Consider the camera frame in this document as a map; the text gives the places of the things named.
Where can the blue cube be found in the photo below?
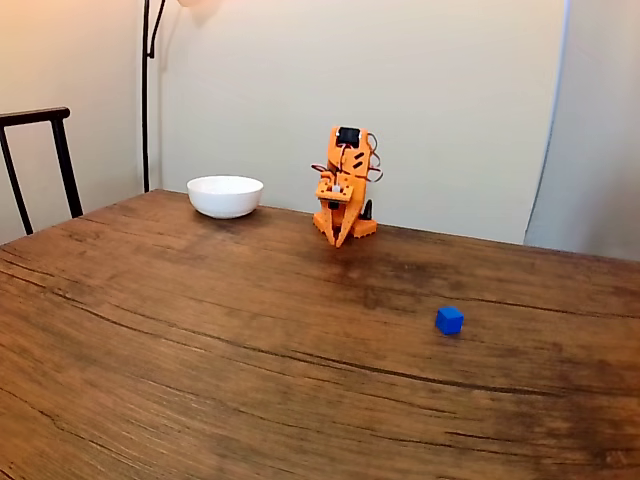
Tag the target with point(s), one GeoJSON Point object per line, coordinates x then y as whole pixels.
{"type": "Point", "coordinates": [448, 320]}

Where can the white bowl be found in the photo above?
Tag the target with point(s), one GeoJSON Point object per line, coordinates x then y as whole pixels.
{"type": "Point", "coordinates": [225, 197]}

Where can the black power plug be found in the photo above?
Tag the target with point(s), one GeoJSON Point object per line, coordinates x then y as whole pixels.
{"type": "Point", "coordinates": [368, 211]}

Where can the black floor lamp pole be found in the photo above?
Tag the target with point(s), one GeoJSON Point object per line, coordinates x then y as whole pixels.
{"type": "Point", "coordinates": [145, 100]}

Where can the pale grey curtain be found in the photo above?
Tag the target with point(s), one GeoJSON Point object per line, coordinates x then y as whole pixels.
{"type": "Point", "coordinates": [595, 125]}

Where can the black wooden chair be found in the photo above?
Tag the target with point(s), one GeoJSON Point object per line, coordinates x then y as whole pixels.
{"type": "Point", "coordinates": [60, 150]}

